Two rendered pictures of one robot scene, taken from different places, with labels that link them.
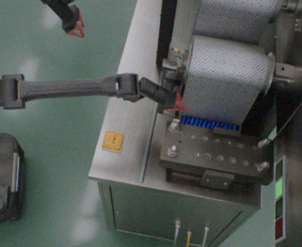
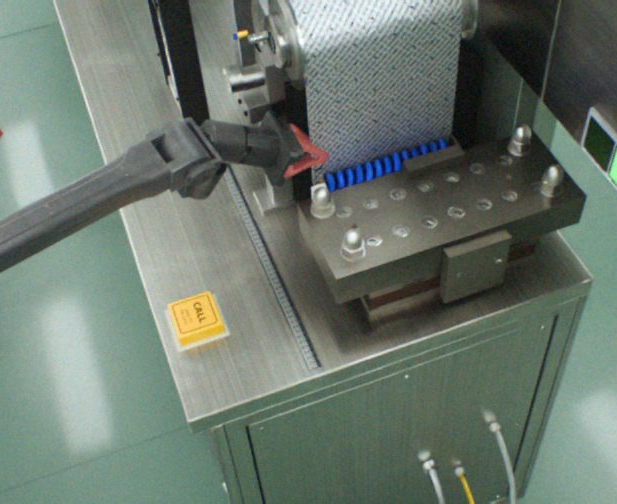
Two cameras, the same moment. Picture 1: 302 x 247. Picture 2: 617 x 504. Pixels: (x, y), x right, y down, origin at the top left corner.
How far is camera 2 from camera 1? 0.33 m
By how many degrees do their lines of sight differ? 17
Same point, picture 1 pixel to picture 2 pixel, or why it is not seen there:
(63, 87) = (43, 216)
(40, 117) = not seen: outside the picture
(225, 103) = (403, 94)
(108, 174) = (232, 392)
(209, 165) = (445, 236)
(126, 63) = not seen: hidden behind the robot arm
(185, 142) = (366, 220)
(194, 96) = (332, 109)
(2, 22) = not seen: outside the picture
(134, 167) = (281, 346)
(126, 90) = (189, 155)
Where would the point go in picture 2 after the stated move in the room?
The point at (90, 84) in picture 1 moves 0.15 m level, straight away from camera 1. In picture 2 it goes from (103, 181) to (43, 125)
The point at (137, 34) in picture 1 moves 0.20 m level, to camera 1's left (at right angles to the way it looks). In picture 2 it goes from (108, 95) to (8, 128)
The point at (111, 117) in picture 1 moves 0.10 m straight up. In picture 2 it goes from (160, 276) to (148, 235)
